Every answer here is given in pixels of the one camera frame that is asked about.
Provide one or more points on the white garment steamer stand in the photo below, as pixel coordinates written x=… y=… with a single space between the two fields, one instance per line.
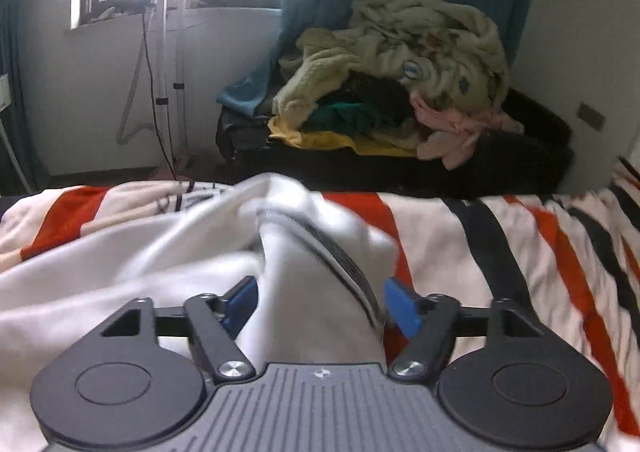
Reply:
x=162 y=56

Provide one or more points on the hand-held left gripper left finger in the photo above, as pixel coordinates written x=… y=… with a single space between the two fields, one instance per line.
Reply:
x=239 y=304

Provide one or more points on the black garment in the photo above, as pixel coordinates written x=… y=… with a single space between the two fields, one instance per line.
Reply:
x=385 y=94

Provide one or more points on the pink garment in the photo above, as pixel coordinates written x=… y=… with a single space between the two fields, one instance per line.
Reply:
x=450 y=141

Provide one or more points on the green garment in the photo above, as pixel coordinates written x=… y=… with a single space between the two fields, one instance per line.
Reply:
x=345 y=119

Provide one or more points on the dark wall switch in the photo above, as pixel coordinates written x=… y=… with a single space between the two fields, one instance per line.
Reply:
x=591 y=116

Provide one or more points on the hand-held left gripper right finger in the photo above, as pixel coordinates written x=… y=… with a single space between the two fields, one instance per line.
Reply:
x=402 y=307

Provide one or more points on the orange black striped blanket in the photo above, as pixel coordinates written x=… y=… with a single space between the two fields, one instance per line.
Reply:
x=450 y=232

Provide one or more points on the yellow garment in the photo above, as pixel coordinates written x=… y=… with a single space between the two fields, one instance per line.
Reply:
x=320 y=139

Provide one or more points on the light blue cloth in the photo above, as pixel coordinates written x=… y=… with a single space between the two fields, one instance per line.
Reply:
x=245 y=94

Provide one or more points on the white sweatshirt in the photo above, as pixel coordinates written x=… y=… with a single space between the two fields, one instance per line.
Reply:
x=310 y=292

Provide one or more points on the pile of clothes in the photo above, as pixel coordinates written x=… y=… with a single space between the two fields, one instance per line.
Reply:
x=435 y=36

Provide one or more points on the black sofa chair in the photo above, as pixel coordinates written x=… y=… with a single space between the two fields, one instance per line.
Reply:
x=525 y=151

